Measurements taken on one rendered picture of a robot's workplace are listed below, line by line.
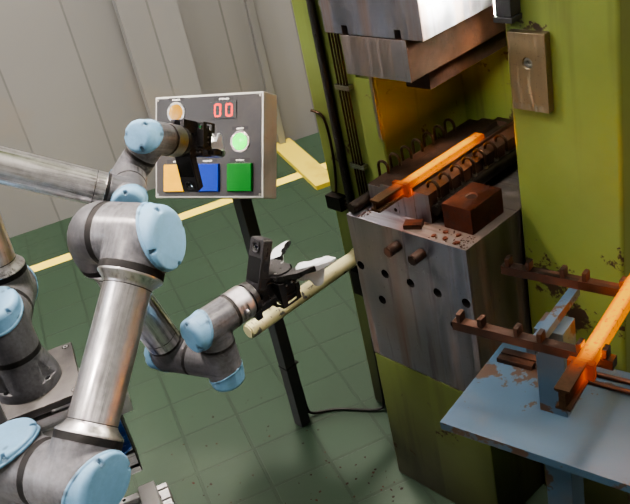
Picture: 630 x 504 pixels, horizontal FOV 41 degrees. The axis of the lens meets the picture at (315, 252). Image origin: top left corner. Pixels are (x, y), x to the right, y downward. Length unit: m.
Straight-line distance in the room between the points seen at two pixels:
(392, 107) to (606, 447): 1.01
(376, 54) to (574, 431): 0.90
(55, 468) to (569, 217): 1.19
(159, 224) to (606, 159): 0.93
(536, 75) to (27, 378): 1.28
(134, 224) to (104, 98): 3.31
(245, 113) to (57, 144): 2.62
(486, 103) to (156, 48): 2.50
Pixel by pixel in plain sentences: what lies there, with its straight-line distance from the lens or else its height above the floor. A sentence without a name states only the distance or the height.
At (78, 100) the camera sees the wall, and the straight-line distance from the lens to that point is 4.72.
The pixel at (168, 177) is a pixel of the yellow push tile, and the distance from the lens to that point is 2.35.
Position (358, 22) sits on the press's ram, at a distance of 1.92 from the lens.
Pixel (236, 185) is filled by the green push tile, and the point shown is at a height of 0.99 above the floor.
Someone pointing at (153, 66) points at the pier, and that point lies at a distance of 4.58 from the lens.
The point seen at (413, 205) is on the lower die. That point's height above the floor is 0.95.
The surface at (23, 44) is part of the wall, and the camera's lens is 4.63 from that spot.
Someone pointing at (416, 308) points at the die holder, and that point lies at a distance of 2.12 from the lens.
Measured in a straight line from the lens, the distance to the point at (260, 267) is 1.73.
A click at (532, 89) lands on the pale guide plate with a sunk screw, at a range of 1.83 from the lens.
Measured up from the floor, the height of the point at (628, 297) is 0.95.
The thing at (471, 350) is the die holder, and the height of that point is 0.62.
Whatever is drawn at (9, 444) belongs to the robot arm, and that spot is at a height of 1.05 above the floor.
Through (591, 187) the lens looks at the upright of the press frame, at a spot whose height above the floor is 1.02.
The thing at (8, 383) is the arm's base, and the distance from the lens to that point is 1.99.
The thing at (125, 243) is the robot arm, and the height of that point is 1.28.
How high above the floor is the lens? 1.90
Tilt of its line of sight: 30 degrees down
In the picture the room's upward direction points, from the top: 13 degrees counter-clockwise
